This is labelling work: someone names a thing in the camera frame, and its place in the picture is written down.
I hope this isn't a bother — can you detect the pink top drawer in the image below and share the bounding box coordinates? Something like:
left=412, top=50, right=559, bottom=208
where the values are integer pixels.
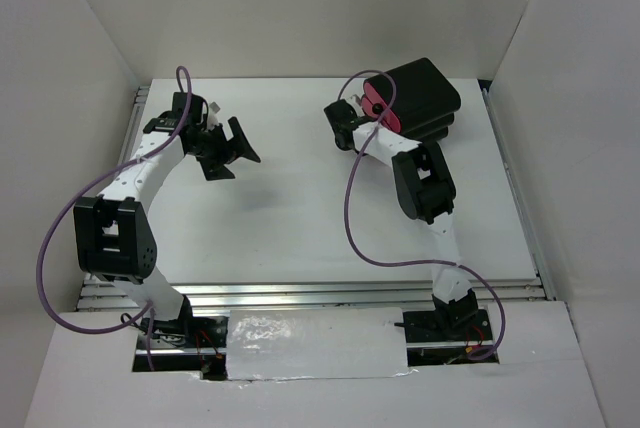
left=362, top=76, right=401, bottom=133

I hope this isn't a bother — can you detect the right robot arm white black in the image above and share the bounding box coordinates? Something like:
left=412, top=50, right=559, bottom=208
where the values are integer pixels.
left=324, top=99, right=482, bottom=340

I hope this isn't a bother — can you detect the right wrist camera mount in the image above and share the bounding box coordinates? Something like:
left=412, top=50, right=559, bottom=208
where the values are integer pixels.
left=345, top=95, right=364, bottom=116

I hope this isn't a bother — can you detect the purple cable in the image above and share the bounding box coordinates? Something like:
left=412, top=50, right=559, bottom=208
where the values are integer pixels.
left=36, top=65, right=193, bottom=372
left=337, top=69, right=506, bottom=362

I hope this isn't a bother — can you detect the aluminium right rail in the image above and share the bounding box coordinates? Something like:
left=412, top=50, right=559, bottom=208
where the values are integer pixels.
left=478, top=79, right=558, bottom=301

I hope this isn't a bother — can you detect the white foil-taped board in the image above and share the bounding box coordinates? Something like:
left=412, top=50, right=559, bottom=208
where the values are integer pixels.
left=226, top=307, right=409, bottom=381

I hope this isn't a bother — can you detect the aluminium rail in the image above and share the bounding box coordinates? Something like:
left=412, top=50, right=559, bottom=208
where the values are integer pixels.
left=76, top=278, right=547, bottom=312
left=478, top=79, right=558, bottom=301
left=117, top=85, right=150, bottom=165

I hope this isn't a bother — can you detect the aluminium left rail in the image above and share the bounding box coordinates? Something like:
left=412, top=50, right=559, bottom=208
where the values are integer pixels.
left=117, top=85, right=150, bottom=165

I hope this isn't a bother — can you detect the black drawer organizer case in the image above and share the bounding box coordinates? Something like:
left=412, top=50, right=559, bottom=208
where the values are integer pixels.
left=376, top=58, right=461, bottom=144

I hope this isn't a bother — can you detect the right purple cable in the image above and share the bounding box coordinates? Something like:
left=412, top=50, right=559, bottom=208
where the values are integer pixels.
left=337, top=69, right=506, bottom=362

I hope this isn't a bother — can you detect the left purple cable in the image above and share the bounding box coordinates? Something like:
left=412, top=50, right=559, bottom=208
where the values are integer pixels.
left=36, top=65, right=193, bottom=372

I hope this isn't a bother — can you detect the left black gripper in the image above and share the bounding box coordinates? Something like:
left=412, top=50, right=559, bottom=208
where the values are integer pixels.
left=187, top=116, right=259, bottom=181

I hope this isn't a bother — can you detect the aluminium front rail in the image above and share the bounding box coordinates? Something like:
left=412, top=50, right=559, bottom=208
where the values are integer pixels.
left=76, top=278, right=547, bottom=312

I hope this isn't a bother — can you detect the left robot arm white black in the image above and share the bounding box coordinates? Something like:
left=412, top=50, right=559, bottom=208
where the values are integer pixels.
left=73, top=92, right=260, bottom=347

